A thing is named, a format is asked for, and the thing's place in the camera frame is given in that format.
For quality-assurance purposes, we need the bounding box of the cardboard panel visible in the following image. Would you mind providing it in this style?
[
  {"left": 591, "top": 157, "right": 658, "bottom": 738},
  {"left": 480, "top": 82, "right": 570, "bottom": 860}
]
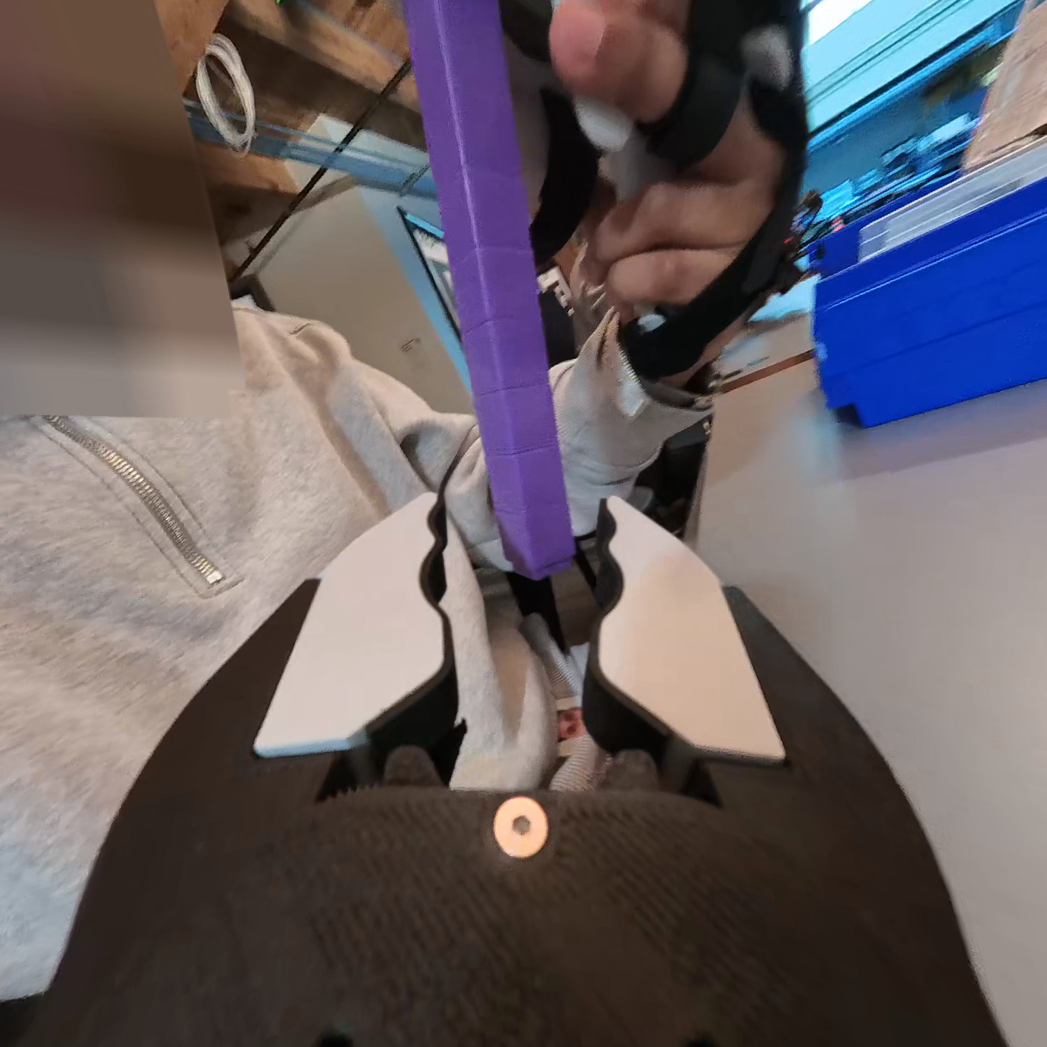
[{"left": 965, "top": 16, "right": 1047, "bottom": 166}]

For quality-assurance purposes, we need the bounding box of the white plastic tray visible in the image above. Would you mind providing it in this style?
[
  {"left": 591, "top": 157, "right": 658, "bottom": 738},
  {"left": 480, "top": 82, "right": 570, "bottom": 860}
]
[{"left": 859, "top": 157, "right": 1047, "bottom": 248}]

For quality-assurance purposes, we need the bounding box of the framed marker poster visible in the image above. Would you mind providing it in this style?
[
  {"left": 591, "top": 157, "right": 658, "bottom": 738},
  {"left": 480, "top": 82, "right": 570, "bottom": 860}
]
[{"left": 398, "top": 207, "right": 464, "bottom": 346}]

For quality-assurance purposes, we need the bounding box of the purple segmented square tube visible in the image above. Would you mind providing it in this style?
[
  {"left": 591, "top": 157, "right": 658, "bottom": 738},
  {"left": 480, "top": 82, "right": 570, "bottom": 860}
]
[{"left": 402, "top": 0, "right": 575, "bottom": 580}]

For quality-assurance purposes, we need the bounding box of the blue plastic bin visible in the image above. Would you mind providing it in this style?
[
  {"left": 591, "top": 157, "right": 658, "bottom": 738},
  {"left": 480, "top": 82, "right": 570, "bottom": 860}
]
[{"left": 810, "top": 176, "right": 1047, "bottom": 429}]

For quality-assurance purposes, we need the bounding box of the person's left hand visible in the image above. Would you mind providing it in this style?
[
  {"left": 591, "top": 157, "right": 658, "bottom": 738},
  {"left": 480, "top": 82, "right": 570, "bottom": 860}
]
[{"left": 548, "top": 0, "right": 778, "bottom": 324}]

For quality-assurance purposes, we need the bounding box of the white cable coil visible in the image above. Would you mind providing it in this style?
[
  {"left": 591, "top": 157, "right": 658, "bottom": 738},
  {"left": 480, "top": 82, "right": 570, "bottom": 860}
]
[{"left": 195, "top": 34, "right": 257, "bottom": 155}]

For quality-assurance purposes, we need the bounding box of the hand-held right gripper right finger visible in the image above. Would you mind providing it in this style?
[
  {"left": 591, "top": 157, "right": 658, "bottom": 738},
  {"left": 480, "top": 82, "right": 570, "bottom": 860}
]
[{"left": 579, "top": 495, "right": 788, "bottom": 766}]

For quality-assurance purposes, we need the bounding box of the person's left forearm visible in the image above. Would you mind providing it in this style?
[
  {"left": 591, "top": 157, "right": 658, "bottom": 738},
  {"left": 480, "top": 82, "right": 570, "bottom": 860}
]
[{"left": 401, "top": 315, "right": 714, "bottom": 574}]

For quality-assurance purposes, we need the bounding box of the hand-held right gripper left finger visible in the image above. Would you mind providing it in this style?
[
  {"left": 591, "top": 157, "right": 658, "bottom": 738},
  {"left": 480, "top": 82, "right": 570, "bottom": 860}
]
[{"left": 252, "top": 491, "right": 467, "bottom": 757}]

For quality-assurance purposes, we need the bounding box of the person's grey sweatshirt torso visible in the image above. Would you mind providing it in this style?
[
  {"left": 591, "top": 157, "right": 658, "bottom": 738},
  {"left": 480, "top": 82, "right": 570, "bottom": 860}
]
[{"left": 0, "top": 298, "right": 492, "bottom": 1001}]

